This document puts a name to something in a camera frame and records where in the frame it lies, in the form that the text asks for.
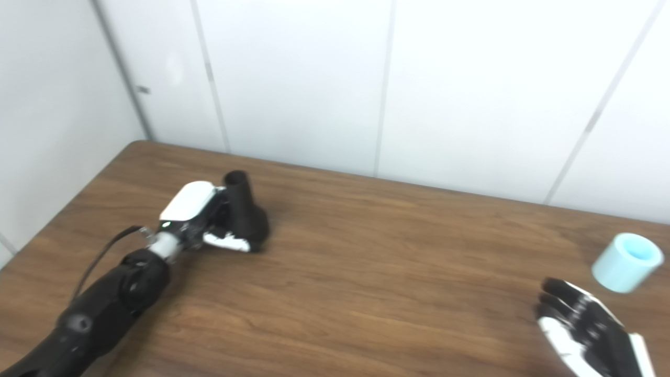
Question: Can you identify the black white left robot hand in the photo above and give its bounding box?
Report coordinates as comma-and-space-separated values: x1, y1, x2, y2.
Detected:
159, 181, 252, 253

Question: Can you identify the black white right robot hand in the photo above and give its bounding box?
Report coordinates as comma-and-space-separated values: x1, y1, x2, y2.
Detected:
534, 278, 656, 377

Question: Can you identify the black funnel-shaped nozzle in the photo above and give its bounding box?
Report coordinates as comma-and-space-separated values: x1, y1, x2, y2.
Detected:
224, 170, 271, 253

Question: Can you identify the light blue cylinder cup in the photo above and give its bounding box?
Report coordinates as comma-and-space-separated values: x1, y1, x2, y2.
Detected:
591, 233, 664, 294

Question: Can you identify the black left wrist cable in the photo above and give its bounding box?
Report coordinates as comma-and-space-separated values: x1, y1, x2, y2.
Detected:
71, 225, 158, 302

